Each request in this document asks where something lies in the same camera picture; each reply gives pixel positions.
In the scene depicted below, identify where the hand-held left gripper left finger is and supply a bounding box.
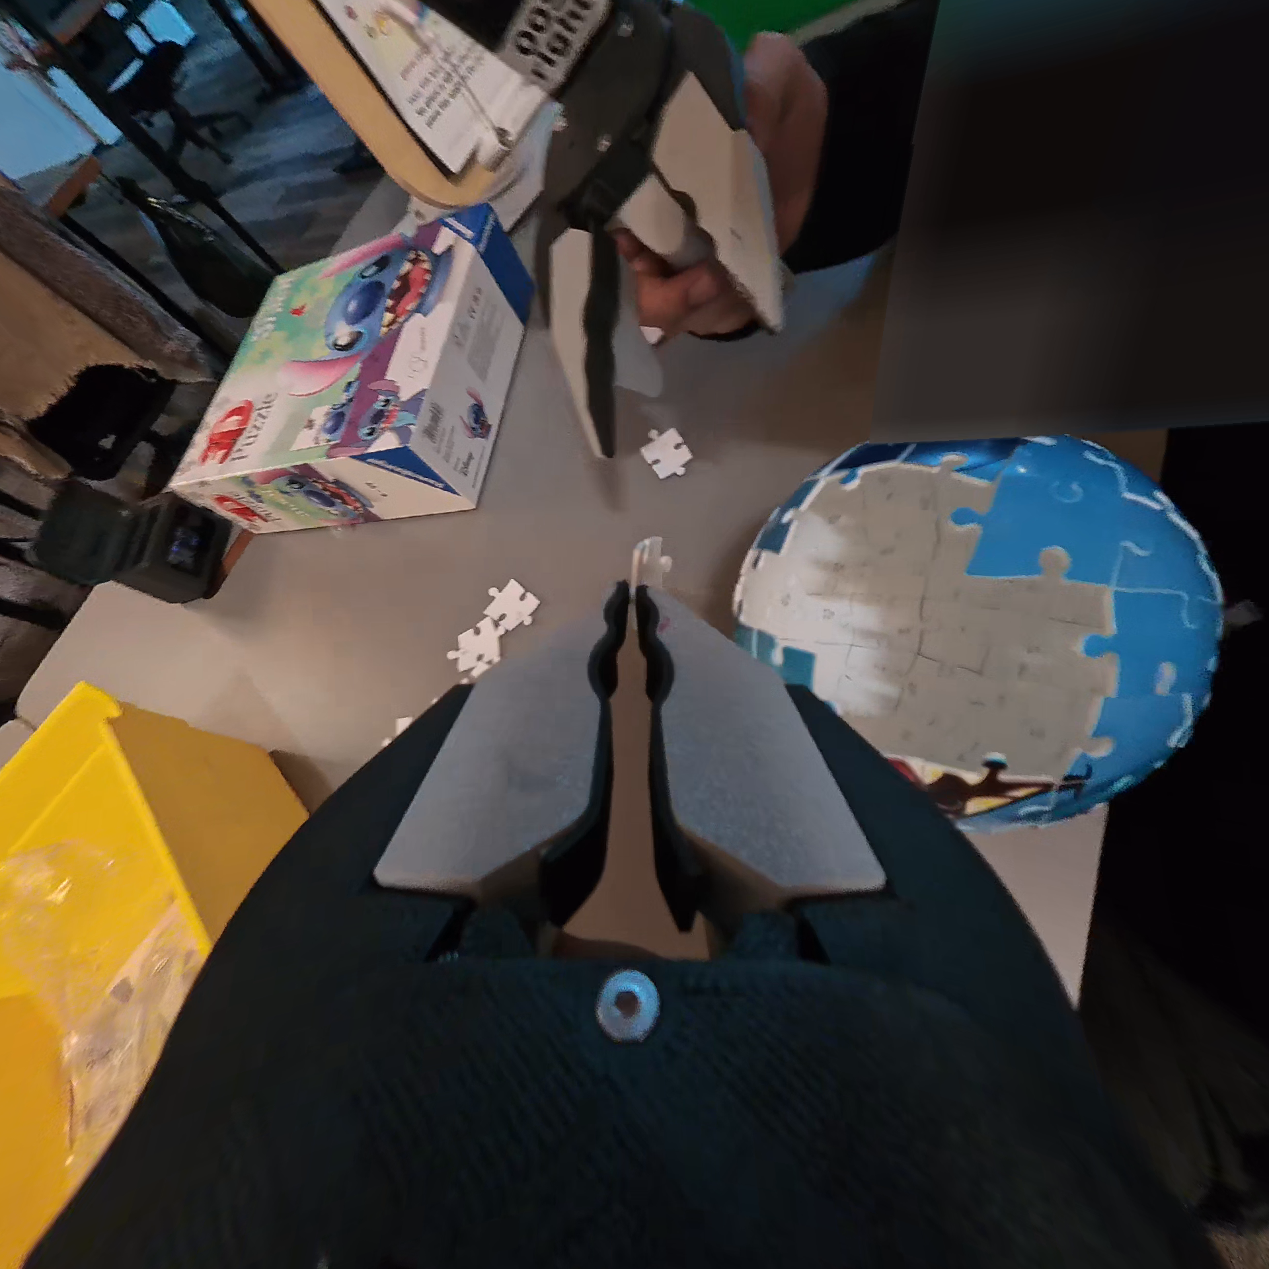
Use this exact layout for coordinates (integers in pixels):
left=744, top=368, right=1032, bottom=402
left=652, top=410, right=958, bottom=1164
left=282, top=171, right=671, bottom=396
left=374, top=582, right=634, bottom=931

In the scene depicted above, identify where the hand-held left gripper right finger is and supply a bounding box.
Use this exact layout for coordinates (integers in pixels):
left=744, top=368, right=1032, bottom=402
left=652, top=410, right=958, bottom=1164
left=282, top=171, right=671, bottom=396
left=635, top=584, right=887, bottom=934

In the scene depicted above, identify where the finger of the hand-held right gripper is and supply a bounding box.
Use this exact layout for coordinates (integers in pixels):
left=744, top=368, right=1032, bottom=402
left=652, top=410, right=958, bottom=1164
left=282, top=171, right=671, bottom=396
left=549, top=223, right=667, bottom=460
left=614, top=74, right=792, bottom=334

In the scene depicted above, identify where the blue puzzle ball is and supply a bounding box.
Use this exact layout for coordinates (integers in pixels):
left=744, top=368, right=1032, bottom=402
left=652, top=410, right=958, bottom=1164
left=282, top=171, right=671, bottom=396
left=732, top=434, right=1227, bottom=834

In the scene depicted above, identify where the person's right forearm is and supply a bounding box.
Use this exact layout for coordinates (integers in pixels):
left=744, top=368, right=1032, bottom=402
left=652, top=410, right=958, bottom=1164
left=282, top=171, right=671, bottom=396
left=783, top=0, right=939, bottom=274

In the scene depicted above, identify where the colourful puzzle box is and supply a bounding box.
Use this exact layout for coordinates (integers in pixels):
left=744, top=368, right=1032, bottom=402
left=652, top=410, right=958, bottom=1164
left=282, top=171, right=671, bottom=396
left=167, top=203, right=538, bottom=537

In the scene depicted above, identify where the person's right hand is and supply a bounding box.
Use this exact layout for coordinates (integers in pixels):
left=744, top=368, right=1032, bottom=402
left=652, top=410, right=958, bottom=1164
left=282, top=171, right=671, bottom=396
left=629, top=31, right=831, bottom=343

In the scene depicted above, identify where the white instruction sheet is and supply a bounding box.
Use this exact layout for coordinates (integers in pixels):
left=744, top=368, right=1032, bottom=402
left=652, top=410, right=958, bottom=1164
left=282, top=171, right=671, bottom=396
left=318, top=0, right=553, bottom=176

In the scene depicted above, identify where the green panel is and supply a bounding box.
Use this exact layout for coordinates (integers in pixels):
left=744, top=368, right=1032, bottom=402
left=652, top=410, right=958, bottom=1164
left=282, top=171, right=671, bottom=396
left=685, top=0, right=899, bottom=52

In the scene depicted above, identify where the wooden instruction board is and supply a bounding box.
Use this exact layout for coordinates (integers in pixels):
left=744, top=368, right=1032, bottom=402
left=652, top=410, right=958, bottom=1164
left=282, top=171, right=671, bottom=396
left=248, top=0, right=569, bottom=212

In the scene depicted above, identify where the yellow plastic bin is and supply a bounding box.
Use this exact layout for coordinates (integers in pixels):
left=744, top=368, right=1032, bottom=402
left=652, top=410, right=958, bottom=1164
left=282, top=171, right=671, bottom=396
left=0, top=682, right=312, bottom=1269

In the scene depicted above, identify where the clear plastic bag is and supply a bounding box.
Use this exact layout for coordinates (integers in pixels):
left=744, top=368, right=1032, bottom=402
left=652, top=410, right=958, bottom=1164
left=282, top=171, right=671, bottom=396
left=0, top=840, right=212, bottom=1176

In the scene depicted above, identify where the small black device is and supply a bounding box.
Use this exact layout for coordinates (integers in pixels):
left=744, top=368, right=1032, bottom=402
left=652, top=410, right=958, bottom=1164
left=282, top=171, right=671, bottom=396
left=32, top=481, right=236, bottom=606

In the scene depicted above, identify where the person's dark clothed torso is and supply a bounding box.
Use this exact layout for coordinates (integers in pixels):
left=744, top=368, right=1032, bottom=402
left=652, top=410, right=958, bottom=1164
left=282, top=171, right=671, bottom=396
left=1079, top=426, right=1269, bottom=1269

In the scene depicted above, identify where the black office chair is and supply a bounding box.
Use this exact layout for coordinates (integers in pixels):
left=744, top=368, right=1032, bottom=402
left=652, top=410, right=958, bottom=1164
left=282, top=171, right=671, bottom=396
left=94, top=0, right=254, bottom=165

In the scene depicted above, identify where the brown upholstered bench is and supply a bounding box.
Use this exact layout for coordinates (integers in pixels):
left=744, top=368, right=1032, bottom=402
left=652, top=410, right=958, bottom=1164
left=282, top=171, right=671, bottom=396
left=0, top=177, right=218, bottom=478

